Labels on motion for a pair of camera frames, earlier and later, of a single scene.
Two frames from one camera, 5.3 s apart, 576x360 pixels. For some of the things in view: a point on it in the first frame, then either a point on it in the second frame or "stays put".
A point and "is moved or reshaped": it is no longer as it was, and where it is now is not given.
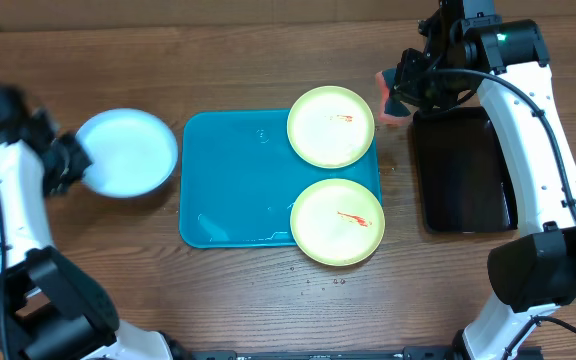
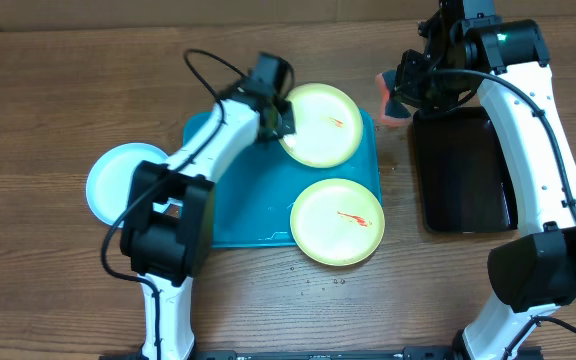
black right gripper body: (418, 86) stays put
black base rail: (408, 353) stays put
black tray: (466, 180) stays put
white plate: (337, 222) stays put
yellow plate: (331, 127) is moved or reshaped
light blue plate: (133, 152) is moved or reshaped
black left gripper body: (66, 165) -> (285, 125)
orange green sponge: (391, 110) stays put
